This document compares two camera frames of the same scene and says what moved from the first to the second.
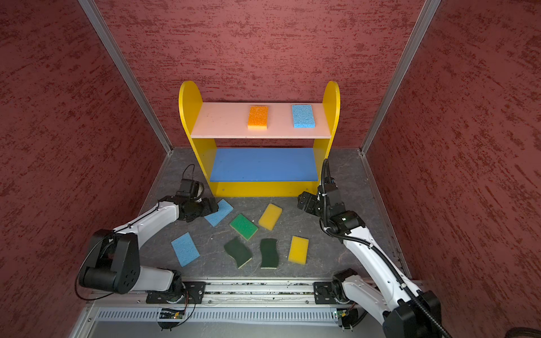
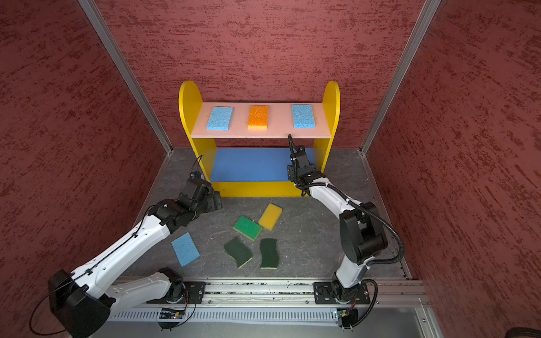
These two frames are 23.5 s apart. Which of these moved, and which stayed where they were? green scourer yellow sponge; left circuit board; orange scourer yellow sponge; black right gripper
Moved: black right gripper
Stayed: left circuit board; orange scourer yellow sponge; green scourer yellow sponge
